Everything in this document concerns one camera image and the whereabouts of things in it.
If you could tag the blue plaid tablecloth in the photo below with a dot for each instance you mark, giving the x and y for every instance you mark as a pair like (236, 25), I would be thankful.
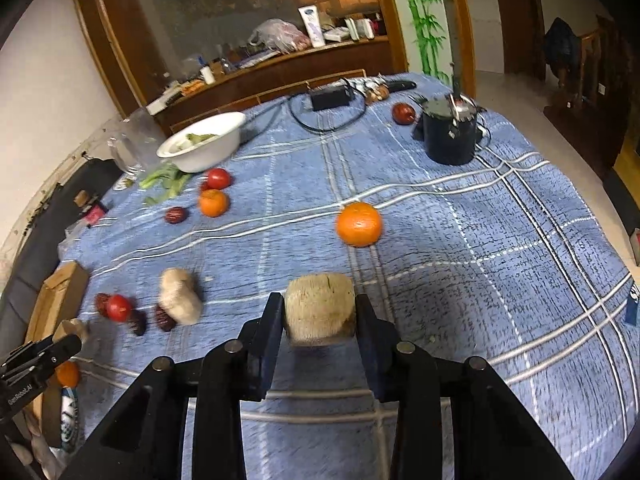
(450, 285)

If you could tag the red tomato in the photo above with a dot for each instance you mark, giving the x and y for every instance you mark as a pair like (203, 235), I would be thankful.
(119, 308)
(218, 178)

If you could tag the white bowl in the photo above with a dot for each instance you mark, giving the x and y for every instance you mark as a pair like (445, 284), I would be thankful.
(205, 142)

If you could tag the white tube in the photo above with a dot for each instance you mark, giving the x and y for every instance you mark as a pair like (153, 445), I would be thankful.
(311, 25)

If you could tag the dark red jujube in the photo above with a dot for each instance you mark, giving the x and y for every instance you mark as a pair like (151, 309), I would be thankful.
(101, 304)
(138, 324)
(176, 215)
(164, 319)
(403, 113)

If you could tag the large orange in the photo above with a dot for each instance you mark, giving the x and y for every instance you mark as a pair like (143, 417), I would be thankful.
(359, 225)

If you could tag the wooden cabinet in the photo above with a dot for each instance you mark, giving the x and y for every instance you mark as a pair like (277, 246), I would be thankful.
(280, 77)

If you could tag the small orange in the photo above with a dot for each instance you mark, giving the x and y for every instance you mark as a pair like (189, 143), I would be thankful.
(214, 203)

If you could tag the black sofa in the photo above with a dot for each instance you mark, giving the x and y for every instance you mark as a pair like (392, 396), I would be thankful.
(30, 280)

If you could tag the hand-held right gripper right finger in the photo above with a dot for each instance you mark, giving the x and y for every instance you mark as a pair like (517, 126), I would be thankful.
(364, 332)

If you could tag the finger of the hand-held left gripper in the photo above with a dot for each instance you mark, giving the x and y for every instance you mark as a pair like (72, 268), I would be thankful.
(47, 355)

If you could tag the black pot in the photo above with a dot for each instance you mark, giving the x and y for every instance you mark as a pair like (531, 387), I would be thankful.
(447, 132)

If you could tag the pink and black small box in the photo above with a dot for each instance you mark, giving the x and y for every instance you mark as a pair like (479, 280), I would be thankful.
(94, 212)

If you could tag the pink plastic bag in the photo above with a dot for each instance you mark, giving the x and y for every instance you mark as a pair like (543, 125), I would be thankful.
(280, 35)

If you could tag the wooden door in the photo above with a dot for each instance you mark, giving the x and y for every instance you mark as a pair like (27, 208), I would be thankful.
(515, 20)

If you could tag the brown cardboard box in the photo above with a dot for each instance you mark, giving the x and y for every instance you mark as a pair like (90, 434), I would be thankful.
(55, 290)

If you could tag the small brown trinket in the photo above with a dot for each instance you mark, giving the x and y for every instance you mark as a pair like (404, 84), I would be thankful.
(377, 94)

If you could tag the green leafy vegetable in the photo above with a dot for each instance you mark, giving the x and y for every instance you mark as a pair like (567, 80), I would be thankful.
(167, 182)

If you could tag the clear glass pitcher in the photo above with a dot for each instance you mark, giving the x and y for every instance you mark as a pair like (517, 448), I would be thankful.
(132, 142)

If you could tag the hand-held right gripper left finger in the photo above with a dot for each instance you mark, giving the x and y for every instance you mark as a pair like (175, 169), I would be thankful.
(271, 331)

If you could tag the dark jacket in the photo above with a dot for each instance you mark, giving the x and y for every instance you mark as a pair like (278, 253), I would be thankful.
(560, 42)

